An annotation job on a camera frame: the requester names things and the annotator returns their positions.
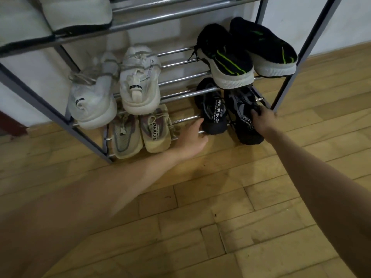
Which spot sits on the person's right hand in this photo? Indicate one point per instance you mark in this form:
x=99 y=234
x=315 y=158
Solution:
x=265 y=121

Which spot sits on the black sneaker green stripes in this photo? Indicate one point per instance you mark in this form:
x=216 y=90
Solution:
x=263 y=46
x=223 y=59

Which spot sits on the person's right forearm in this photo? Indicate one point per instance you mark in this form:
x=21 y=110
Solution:
x=321 y=188

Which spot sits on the white chunky sneaker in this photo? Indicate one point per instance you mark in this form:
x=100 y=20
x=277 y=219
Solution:
x=92 y=98
x=139 y=83

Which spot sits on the white canvas shoe black sole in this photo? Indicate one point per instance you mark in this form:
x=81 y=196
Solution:
x=76 y=12
x=17 y=23

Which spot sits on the person's left hand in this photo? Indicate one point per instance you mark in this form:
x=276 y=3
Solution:
x=190 y=143

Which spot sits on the person's left thumb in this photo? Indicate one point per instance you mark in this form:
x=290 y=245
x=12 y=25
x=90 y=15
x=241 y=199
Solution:
x=197 y=125

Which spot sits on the person's right fingers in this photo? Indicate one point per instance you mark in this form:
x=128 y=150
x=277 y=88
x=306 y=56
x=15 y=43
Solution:
x=256 y=112

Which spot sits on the person's left forearm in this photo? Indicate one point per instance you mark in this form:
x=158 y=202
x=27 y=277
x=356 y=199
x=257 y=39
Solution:
x=87 y=211

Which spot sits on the grey metal shoe rack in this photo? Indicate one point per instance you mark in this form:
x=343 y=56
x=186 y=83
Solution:
x=174 y=15

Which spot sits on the black grey mesh sneaker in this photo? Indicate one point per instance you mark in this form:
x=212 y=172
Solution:
x=211 y=109
x=242 y=124

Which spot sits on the beige mesh sneaker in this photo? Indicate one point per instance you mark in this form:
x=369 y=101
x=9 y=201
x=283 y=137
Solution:
x=155 y=133
x=126 y=138

